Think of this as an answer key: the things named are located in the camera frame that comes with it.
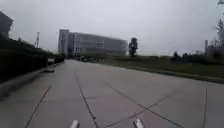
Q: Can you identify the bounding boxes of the pole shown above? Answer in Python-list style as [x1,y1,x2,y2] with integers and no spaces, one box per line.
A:
[34,31,41,49]

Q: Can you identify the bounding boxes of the dark building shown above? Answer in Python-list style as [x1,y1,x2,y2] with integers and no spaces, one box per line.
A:
[0,11,15,38]

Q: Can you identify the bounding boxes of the grey kerb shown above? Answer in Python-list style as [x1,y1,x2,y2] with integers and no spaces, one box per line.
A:
[0,61,64,98]

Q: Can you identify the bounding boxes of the row of bushes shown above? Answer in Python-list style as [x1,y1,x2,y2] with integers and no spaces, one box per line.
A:
[169,48,224,66]

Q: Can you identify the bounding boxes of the large grey building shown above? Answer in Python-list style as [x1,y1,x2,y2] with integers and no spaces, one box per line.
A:
[57,28,129,59]

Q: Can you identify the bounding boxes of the robot's own part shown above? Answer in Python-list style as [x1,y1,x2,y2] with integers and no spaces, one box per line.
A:
[69,119,81,128]
[132,118,145,128]

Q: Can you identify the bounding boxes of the dark hedge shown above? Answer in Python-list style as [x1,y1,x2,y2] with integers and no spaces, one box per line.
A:
[0,34,66,84]

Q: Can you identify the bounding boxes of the parked vehicle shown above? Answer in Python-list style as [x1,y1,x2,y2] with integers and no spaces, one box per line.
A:
[44,57,56,74]

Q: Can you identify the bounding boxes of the dark tree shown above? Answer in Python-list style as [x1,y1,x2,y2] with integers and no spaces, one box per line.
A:
[128,36,139,58]

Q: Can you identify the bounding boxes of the grey concrete road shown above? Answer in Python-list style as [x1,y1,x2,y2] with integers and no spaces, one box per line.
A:
[0,59,224,128]

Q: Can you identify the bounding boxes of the grass verge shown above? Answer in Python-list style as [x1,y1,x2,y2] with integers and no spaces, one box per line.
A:
[87,55,224,85]

